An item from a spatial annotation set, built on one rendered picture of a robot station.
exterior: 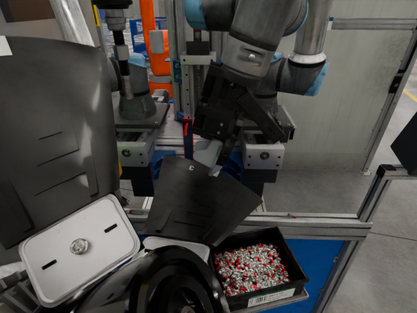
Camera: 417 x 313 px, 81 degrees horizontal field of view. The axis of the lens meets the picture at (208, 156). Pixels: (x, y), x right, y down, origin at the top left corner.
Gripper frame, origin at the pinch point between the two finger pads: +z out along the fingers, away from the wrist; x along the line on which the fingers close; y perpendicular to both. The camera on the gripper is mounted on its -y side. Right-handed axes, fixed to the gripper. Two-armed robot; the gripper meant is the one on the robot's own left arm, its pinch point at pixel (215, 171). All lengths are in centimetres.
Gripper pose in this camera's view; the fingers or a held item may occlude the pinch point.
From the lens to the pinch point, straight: 49.6
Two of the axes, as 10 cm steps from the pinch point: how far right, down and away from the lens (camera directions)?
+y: -9.5, -2.7, -1.3
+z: -3.0, 8.0, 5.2
